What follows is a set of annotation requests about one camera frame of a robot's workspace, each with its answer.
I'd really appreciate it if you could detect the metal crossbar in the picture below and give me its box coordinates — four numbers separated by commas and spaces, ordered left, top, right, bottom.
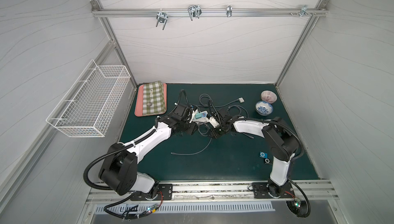
92, 5, 329, 18

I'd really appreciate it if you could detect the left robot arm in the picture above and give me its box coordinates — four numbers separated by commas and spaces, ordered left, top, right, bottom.
83, 90, 198, 199

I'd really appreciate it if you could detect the pink tray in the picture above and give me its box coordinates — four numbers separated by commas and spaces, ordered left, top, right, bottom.
134, 83, 167, 117

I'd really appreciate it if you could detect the pink striped bowl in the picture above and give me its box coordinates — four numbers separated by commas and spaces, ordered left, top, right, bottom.
261, 90, 278, 104

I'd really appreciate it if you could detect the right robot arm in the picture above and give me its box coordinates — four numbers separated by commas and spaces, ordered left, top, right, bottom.
207, 98, 305, 188

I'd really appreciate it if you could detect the teal USB charger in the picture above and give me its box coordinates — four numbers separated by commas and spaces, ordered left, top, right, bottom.
196, 111, 208, 119

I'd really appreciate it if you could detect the spoon with white handle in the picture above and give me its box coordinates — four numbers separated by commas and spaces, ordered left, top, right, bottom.
147, 89, 154, 107

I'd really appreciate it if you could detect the green checkered cloth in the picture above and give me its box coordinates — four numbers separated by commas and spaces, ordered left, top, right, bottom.
142, 81, 167, 116

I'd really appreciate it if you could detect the white wire basket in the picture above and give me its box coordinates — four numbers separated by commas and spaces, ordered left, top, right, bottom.
46, 60, 130, 138

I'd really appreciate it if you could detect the blue patterned bowl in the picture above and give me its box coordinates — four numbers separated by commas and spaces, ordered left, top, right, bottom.
255, 100, 274, 116

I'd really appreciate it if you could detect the aluminium front rail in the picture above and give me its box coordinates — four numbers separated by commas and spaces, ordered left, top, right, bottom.
86, 179, 339, 204

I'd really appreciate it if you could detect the blue mp3 player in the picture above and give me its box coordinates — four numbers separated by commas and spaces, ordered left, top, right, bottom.
260, 152, 268, 158

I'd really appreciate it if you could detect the white colourful power strip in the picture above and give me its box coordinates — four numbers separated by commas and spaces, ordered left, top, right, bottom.
190, 110, 209, 123

